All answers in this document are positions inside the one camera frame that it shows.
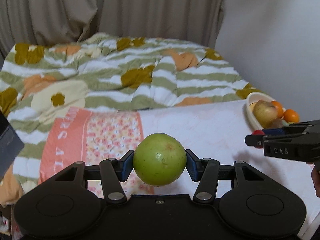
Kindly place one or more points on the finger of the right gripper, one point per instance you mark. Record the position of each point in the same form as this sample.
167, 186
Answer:
286, 130
258, 140

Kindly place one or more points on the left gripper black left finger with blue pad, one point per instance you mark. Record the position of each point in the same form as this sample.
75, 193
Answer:
114, 172

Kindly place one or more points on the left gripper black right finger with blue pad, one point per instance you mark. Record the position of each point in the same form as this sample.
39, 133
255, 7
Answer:
206, 172

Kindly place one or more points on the red cherry tomato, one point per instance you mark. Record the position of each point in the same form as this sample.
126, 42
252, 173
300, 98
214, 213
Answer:
258, 132

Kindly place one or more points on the large yellowish apple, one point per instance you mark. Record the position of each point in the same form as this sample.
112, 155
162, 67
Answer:
265, 113

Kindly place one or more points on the large green apple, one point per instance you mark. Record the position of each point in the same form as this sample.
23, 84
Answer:
159, 159

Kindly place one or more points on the person's right hand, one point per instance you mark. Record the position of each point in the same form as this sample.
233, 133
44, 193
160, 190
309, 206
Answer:
315, 176

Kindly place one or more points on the small green apple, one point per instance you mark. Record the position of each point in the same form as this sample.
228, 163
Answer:
285, 123

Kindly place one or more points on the brown kiwi with sticker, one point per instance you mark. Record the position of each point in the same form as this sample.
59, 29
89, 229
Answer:
278, 123

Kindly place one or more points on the large orange in plate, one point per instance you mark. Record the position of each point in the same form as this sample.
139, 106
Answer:
279, 108

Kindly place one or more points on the cream plate with duck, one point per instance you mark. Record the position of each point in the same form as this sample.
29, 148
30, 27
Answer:
251, 100

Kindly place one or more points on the pink floral tablecloth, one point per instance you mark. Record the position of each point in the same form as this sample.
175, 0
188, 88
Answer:
258, 197

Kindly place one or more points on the dark laptop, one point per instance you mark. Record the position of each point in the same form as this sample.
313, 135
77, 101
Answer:
10, 145

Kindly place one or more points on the green striped floral quilt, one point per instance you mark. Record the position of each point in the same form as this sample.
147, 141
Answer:
102, 73

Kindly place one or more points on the beige curtain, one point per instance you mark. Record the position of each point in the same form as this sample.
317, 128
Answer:
49, 22

